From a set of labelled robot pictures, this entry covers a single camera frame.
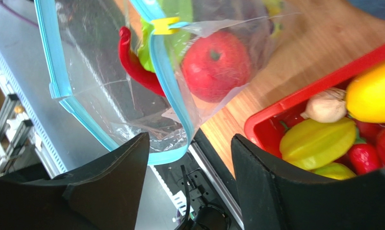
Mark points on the garlic bulb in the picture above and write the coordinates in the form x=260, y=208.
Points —
x=327, y=106

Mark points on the red chili pepper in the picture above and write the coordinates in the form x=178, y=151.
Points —
x=132, y=65

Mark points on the yellow green starfruit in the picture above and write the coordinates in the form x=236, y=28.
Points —
x=310, y=144

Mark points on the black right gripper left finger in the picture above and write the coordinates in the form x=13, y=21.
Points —
x=101, y=195

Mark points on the yellow lemon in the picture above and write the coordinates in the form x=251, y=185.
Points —
x=365, y=95

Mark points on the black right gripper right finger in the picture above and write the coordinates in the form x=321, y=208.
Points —
x=275, y=195

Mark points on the red pomegranate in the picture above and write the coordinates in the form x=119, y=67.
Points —
x=216, y=64

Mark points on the red strawberry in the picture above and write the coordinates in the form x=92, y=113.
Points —
x=364, y=158

